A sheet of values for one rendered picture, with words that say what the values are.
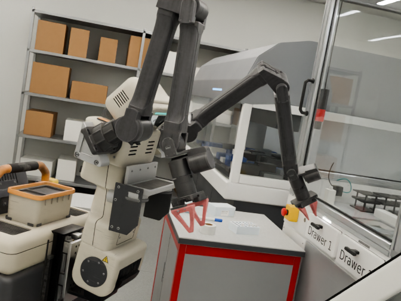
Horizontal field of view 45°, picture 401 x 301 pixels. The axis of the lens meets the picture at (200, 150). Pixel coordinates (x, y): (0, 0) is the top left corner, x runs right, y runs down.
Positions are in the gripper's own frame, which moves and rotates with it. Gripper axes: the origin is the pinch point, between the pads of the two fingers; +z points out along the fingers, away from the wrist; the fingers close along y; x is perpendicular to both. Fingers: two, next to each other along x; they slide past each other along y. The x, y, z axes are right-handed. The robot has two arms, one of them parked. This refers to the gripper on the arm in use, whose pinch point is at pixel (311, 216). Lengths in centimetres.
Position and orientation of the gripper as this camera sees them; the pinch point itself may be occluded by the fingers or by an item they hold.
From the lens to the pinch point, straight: 209.4
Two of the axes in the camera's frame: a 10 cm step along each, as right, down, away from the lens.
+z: 4.1, 8.9, 2.2
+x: -1.9, -1.5, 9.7
